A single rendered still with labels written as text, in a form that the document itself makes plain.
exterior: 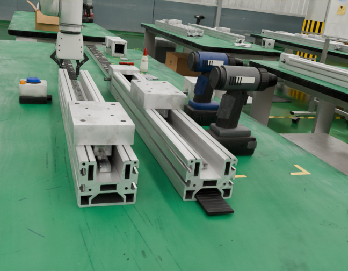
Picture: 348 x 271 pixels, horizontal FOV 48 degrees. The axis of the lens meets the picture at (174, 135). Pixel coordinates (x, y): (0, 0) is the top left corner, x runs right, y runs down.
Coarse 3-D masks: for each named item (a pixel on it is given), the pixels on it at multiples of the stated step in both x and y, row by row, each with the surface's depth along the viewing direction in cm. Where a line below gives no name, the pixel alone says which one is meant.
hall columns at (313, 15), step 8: (312, 0) 842; (320, 0) 818; (328, 0) 825; (312, 8) 848; (320, 8) 825; (312, 16) 851; (320, 16) 832; (304, 24) 852; (312, 24) 830; (320, 24) 836; (304, 32) 851; (312, 32) 836; (320, 32) 843; (304, 56) 853; (312, 56) 858
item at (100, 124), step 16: (80, 112) 75; (96, 112) 76; (112, 112) 77; (80, 128) 68; (96, 128) 69; (112, 128) 70; (128, 128) 71; (80, 144) 69; (96, 144) 70; (112, 144) 71; (128, 144) 72
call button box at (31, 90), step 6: (24, 84) 117; (30, 84) 118; (36, 84) 119; (42, 84) 120; (24, 90) 118; (30, 90) 118; (36, 90) 119; (42, 90) 119; (24, 96) 118; (30, 96) 119; (36, 96) 119; (42, 96) 120; (48, 96) 124; (24, 102) 119; (30, 102) 119; (36, 102) 120; (42, 102) 120
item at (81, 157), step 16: (64, 80) 118; (80, 80) 135; (64, 96) 101; (80, 96) 113; (96, 96) 104; (64, 112) 100; (64, 128) 100; (80, 160) 64; (96, 160) 73; (112, 160) 75; (128, 160) 66; (80, 176) 64; (96, 176) 67; (112, 176) 68; (128, 176) 68; (80, 192) 65; (96, 192) 66; (112, 192) 71; (128, 192) 68
